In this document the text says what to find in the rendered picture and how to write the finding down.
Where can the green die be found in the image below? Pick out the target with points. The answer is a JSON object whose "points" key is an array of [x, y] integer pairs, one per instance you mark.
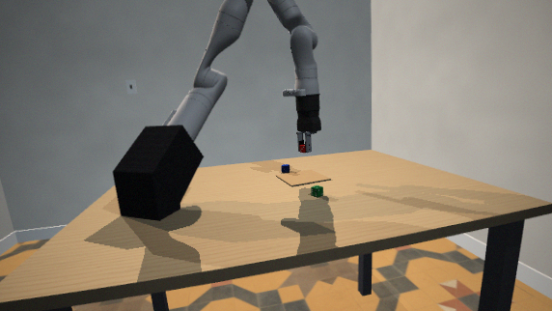
{"points": [[317, 190]]}

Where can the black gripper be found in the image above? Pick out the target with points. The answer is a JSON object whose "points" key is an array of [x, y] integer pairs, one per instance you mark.
{"points": [[307, 107]]}

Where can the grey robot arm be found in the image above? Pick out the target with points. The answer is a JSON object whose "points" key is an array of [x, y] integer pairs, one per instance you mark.
{"points": [[196, 106]]}

